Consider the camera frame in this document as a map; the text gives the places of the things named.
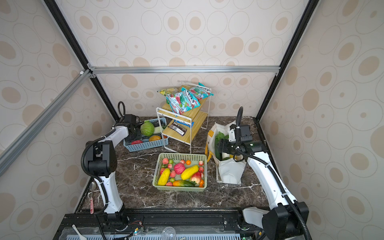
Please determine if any horizontal aluminium frame bar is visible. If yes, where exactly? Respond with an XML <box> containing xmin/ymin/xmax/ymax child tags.
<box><xmin>87</xmin><ymin>66</ymin><xmax>281</xmax><ymax>75</ymax></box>

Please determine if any green plastic fruit basket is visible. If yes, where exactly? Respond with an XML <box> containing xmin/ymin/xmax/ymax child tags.
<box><xmin>152</xmin><ymin>153</ymin><xmax>208</xmax><ymax>192</ymax></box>

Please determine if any dark snack bar packet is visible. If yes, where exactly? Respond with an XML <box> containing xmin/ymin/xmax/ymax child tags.
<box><xmin>168</xmin><ymin>122</ymin><xmax>187</xmax><ymax>136</ymax></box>

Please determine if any green cucumber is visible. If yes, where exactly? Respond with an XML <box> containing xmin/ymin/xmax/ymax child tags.
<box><xmin>215</xmin><ymin>135</ymin><xmax>222</xmax><ymax>161</ymax></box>

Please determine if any metal spoon pink handle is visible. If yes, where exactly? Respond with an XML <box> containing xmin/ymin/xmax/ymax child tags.
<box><xmin>89</xmin><ymin>181</ymin><xmax>97</xmax><ymax>215</ymax></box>

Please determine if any white grocery tote bag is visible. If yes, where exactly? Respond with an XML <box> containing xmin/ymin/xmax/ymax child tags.
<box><xmin>205</xmin><ymin>122</ymin><xmax>246</xmax><ymax>185</ymax></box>

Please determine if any blue plastic vegetable basket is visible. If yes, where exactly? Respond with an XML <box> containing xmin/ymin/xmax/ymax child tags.
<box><xmin>123</xmin><ymin>119</ymin><xmax>169</xmax><ymax>152</ymax></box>

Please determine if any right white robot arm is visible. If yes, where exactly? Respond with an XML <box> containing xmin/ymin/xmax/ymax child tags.
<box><xmin>217</xmin><ymin>107</ymin><xmax>312</xmax><ymax>240</ymax></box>

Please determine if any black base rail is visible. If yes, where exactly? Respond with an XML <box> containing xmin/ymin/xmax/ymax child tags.
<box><xmin>53</xmin><ymin>208</ymin><xmax>313</xmax><ymax>240</ymax></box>

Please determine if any green cabbage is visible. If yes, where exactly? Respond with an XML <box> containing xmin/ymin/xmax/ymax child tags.
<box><xmin>140</xmin><ymin>121</ymin><xmax>155</xmax><ymax>137</ymax></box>

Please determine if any green orange papaya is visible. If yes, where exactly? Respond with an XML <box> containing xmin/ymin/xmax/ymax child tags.
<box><xmin>173</xmin><ymin>180</ymin><xmax>196</xmax><ymax>187</ymax></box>

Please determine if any leafy green vegetable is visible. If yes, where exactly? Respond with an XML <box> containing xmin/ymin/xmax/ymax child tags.
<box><xmin>216</xmin><ymin>132</ymin><xmax>229</xmax><ymax>142</ymax></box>

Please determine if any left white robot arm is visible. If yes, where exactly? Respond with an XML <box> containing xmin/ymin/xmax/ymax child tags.
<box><xmin>81</xmin><ymin>101</ymin><xmax>142</xmax><ymax>225</ymax></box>

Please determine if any yellow green snack bag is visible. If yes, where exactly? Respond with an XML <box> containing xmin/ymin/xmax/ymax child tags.
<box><xmin>158</xmin><ymin>88</ymin><xmax>179</xmax><ymax>96</ymax></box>

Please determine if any blue snack packet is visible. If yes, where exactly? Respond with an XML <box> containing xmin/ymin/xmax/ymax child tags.
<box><xmin>174</xmin><ymin>120</ymin><xmax>194</xmax><ymax>128</ymax></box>

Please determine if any red pepper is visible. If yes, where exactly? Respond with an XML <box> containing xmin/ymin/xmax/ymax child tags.
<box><xmin>131</xmin><ymin>140</ymin><xmax>143</xmax><ymax>145</ymax></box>

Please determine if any diagonal aluminium frame bar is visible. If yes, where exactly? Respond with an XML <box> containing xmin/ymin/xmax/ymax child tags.
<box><xmin>1</xmin><ymin>70</ymin><xmax>91</xmax><ymax>175</ymax></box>

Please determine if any white wire wooden shelf rack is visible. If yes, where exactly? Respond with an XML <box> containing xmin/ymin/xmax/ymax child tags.
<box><xmin>156</xmin><ymin>96</ymin><xmax>211</xmax><ymax>153</ymax></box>

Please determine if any teal pink snack bag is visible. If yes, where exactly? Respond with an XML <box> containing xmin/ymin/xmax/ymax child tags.
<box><xmin>189</xmin><ymin>85</ymin><xmax>214</xmax><ymax>101</ymax></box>

